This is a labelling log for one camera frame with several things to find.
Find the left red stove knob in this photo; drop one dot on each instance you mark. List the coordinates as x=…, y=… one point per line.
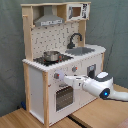
x=56, y=76

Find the white toy microwave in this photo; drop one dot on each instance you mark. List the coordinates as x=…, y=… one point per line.
x=77, y=11

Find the black toy faucet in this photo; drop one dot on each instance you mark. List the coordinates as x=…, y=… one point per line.
x=72, y=42

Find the red stove knob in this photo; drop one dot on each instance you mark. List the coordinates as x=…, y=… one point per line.
x=74, y=69
x=56, y=76

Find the right red stove knob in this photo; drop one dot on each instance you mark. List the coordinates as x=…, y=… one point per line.
x=74, y=69

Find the wooden toy kitchen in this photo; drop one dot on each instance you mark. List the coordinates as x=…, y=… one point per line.
x=37, y=71

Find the white oven door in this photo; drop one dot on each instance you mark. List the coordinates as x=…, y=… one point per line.
x=63, y=100

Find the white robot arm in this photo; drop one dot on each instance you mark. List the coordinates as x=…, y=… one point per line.
x=101, y=86

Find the grey toy sink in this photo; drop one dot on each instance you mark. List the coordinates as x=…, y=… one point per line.
x=79, y=51

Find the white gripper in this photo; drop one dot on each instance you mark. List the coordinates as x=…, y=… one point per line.
x=76, y=82

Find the grey range hood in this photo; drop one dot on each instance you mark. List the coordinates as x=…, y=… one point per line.
x=48, y=18

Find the silver metal pot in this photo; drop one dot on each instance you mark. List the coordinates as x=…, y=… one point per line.
x=51, y=55

